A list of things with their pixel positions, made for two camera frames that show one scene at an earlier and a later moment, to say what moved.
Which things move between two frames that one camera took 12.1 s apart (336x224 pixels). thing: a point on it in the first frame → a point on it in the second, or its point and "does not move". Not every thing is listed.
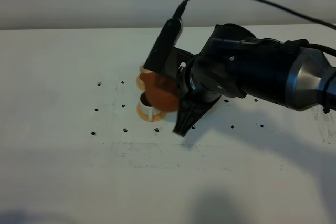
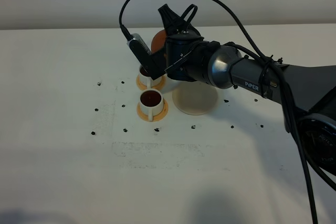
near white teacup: x=147 y=109 does not move
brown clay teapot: x=162 y=92 → x=159 y=42
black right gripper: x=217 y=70 → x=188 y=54
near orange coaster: x=145 y=117 does not move
